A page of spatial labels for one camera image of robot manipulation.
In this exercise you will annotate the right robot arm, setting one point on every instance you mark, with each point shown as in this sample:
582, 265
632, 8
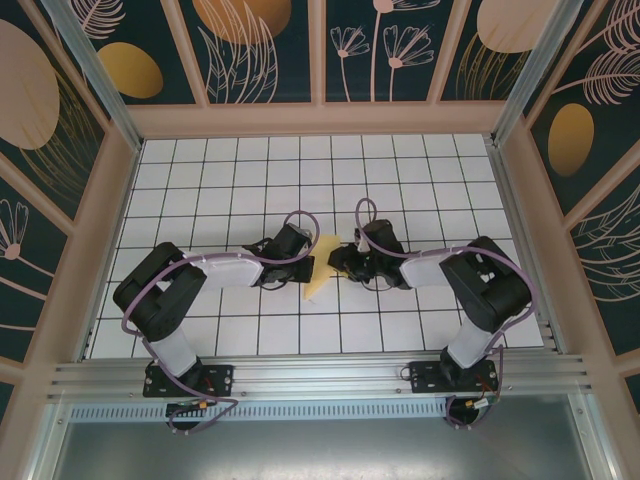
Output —
420, 270

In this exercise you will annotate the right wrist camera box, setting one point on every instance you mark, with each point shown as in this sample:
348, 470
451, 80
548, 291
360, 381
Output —
382, 237

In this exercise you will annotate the dark panel, orange disc, feathers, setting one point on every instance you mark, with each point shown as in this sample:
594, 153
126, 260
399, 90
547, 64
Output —
295, 60

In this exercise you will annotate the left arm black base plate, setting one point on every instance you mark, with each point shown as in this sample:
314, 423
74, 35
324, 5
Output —
220, 380

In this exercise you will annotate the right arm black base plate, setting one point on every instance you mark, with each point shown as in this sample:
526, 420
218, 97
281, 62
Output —
425, 377

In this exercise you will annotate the dark panel, large pale disc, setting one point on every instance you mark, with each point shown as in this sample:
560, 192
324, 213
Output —
75, 150

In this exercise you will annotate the dark panel, pink fern leaves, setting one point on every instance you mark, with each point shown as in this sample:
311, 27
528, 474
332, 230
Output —
610, 320

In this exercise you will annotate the grey sheet metal shelf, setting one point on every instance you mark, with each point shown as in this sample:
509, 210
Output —
320, 450

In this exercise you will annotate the aluminium table side rail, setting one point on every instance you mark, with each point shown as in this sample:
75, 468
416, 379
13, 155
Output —
520, 220

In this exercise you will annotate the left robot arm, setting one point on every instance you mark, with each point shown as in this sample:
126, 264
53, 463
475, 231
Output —
230, 272

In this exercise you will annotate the dark panel, single pink flower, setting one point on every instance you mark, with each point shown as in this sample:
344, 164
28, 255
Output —
40, 300

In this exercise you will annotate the pink wooden enclosure frame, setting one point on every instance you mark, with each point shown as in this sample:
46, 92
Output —
310, 120

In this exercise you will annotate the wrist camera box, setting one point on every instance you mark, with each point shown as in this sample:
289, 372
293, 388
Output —
382, 237
290, 242

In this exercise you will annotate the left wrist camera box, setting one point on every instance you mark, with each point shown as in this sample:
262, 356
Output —
290, 242

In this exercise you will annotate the dark panel, pale disc, leaves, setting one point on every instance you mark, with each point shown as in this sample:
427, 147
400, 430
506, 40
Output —
460, 50

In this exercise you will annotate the long aluminium mounting rail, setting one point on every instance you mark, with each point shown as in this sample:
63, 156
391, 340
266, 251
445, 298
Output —
320, 372

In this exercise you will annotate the aluminium corner post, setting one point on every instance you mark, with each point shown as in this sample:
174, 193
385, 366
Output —
95, 70
535, 70

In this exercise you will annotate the dark panel, pink flowers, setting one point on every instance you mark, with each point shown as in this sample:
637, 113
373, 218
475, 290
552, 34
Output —
360, 75

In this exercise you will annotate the dark panel, gold oval, fern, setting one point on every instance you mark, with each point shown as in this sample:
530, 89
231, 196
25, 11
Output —
615, 150

